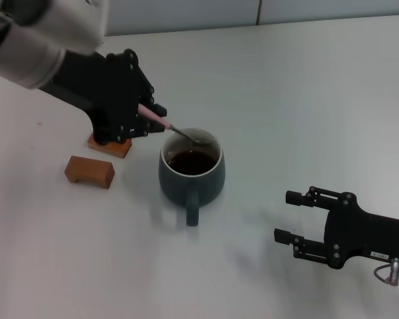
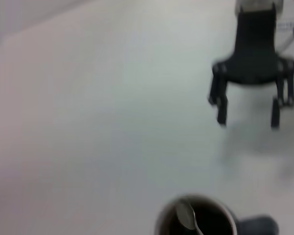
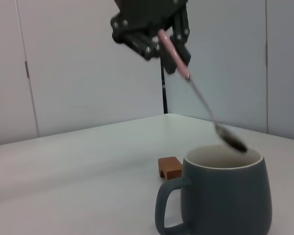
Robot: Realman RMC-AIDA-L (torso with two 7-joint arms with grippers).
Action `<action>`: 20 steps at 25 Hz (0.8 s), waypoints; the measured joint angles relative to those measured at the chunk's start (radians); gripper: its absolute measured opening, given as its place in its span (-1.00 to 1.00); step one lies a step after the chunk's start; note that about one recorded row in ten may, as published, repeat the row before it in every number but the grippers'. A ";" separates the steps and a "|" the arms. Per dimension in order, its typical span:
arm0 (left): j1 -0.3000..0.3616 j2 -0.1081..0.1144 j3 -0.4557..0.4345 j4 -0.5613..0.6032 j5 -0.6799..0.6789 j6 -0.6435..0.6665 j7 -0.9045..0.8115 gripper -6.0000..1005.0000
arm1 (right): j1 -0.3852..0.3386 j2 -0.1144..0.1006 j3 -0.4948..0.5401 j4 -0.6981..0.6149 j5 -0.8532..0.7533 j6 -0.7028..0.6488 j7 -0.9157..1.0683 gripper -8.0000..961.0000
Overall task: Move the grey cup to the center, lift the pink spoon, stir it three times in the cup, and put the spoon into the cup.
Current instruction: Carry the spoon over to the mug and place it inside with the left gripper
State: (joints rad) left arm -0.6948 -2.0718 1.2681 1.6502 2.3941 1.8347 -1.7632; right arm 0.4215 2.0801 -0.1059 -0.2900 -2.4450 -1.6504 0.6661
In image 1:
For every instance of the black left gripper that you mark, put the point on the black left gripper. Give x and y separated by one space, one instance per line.
103 93

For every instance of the arched wooden block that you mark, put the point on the arched wooden block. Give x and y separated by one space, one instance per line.
91 171

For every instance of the dark coffee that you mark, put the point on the dark coffee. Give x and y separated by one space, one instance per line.
193 163

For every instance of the flat wooden block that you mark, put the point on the flat wooden block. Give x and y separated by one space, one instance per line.
118 149

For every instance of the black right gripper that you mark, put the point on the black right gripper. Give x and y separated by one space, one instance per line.
362 232

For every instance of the grey ceramic cup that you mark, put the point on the grey ceramic cup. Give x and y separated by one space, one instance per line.
193 189

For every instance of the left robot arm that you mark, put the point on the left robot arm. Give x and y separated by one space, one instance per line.
30 36

